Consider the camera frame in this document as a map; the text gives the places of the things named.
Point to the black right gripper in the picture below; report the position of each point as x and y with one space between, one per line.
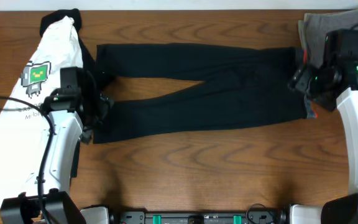
301 80

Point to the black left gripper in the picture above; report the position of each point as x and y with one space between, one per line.
104 104

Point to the black leggings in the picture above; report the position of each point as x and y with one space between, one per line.
234 88

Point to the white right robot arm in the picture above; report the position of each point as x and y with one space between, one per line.
344 209

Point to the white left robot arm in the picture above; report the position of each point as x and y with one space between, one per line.
72 111

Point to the black garment under t-shirt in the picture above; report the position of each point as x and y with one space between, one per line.
101 79

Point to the grey folded trousers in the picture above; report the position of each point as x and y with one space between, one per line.
313 28

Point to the white printed t-shirt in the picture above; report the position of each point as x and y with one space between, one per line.
21 127

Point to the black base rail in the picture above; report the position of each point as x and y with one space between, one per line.
254 215

